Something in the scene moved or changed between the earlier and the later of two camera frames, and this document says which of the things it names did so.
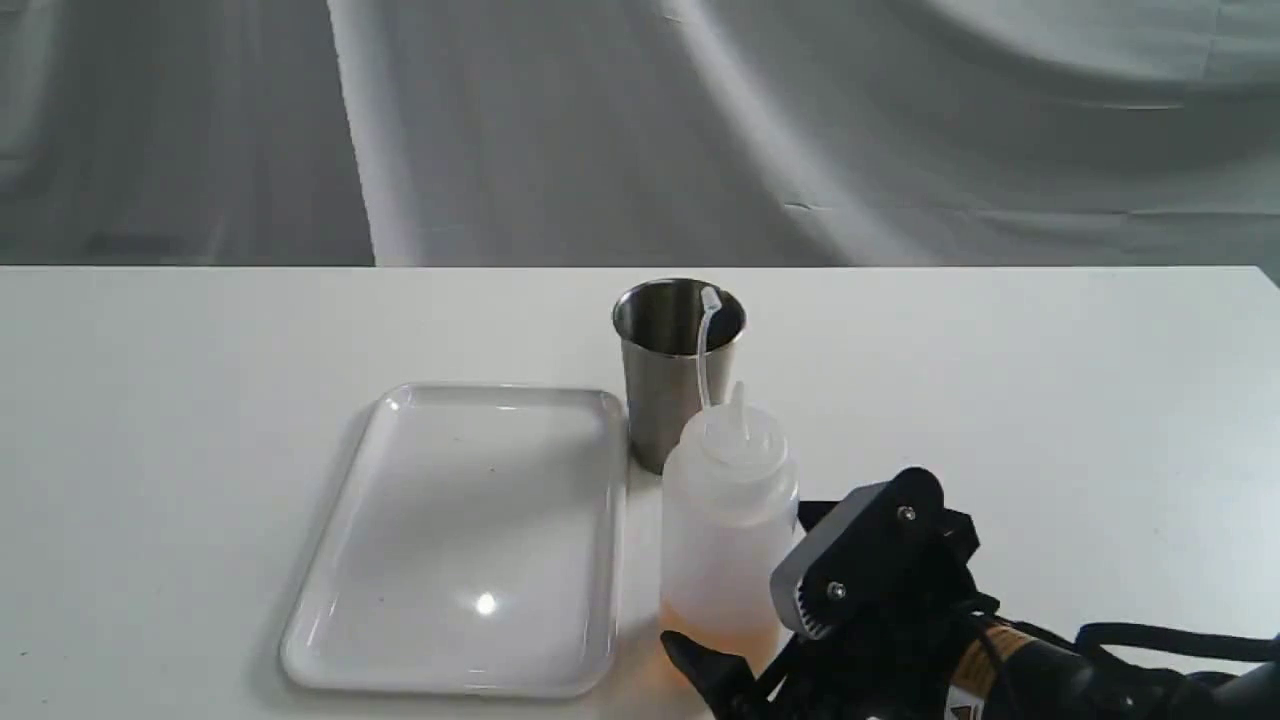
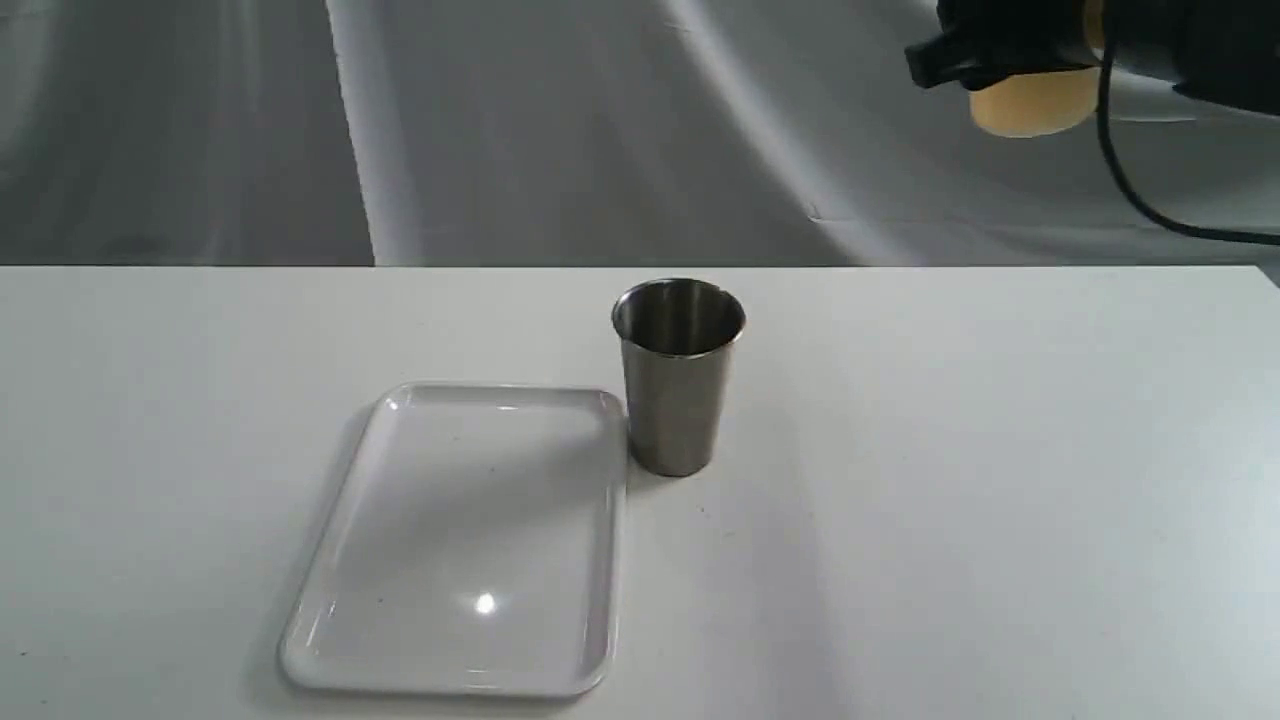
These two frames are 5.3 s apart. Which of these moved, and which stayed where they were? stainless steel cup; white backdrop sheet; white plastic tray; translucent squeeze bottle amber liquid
Moved: translucent squeeze bottle amber liquid
Stayed: white plastic tray; white backdrop sheet; stainless steel cup
